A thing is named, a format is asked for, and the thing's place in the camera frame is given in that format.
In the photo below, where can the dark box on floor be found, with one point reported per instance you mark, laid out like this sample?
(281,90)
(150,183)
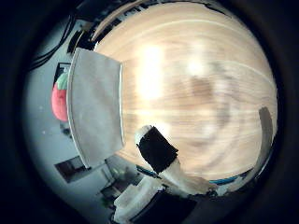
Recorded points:
(72,169)

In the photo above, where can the red strawberry plush toy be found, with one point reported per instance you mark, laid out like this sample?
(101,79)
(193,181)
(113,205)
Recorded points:
(59,101)

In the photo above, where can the grey folded cloth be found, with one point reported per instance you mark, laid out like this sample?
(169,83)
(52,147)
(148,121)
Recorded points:
(95,105)

